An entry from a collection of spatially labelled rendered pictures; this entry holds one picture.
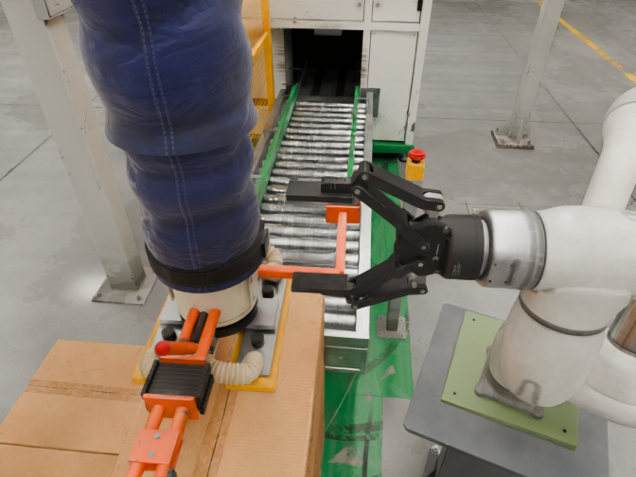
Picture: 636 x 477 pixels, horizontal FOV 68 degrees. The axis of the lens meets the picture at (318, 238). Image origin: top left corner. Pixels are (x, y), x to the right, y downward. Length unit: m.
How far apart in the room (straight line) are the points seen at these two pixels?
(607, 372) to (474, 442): 0.37
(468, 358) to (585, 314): 0.94
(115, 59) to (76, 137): 1.72
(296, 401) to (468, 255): 0.72
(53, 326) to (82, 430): 1.24
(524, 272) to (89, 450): 1.42
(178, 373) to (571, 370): 0.59
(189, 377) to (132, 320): 1.92
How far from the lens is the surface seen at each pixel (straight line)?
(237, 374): 0.91
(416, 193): 0.50
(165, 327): 1.06
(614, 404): 1.31
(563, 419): 1.47
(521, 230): 0.54
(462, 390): 1.44
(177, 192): 0.75
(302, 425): 1.12
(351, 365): 1.83
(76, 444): 1.72
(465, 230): 0.53
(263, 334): 1.03
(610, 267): 0.56
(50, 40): 2.23
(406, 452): 2.18
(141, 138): 0.71
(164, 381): 0.85
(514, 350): 0.65
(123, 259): 2.74
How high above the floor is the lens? 1.92
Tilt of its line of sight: 39 degrees down
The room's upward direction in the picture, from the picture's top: straight up
